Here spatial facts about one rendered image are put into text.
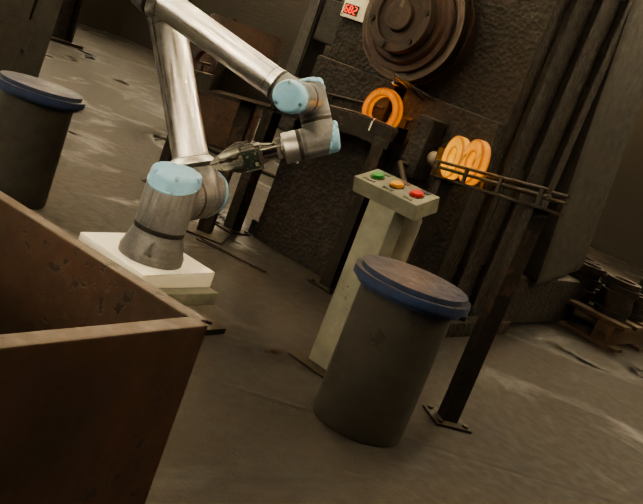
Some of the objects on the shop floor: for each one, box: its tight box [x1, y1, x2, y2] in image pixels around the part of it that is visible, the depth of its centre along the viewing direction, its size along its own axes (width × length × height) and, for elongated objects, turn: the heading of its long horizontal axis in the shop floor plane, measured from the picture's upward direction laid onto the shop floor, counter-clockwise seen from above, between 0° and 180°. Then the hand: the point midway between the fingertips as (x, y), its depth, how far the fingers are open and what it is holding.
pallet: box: [555, 257, 643, 353], centre depth 498 cm, size 120×82×44 cm
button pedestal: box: [288, 169, 440, 379], centre depth 256 cm, size 16×24×62 cm, turn 173°
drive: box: [504, 0, 643, 324], centre depth 434 cm, size 104×95×178 cm
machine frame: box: [248, 0, 634, 338], centre depth 375 cm, size 73×108×176 cm
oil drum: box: [198, 13, 286, 150], centre depth 632 cm, size 59×59×89 cm
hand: (214, 163), depth 247 cm, fingers closed
